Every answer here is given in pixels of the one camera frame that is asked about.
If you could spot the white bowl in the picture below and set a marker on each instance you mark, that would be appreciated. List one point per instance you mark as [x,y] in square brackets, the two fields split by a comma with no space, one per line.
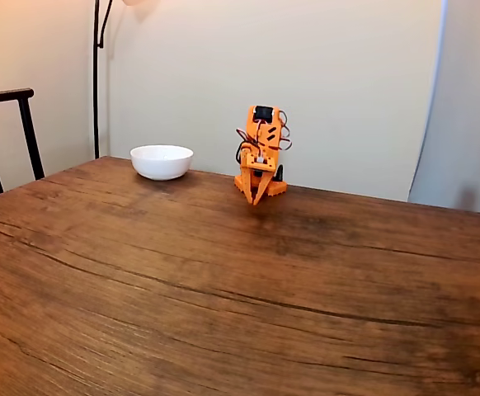
[161,163]

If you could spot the black floor lamp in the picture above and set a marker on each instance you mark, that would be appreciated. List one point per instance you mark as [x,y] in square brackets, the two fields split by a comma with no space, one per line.
[95,82]

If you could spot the pale curtain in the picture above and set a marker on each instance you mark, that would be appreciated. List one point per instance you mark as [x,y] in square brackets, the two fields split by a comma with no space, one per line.
[471,103]

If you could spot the black wooden chair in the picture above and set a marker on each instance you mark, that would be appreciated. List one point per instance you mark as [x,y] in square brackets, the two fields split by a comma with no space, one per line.
[26,123]

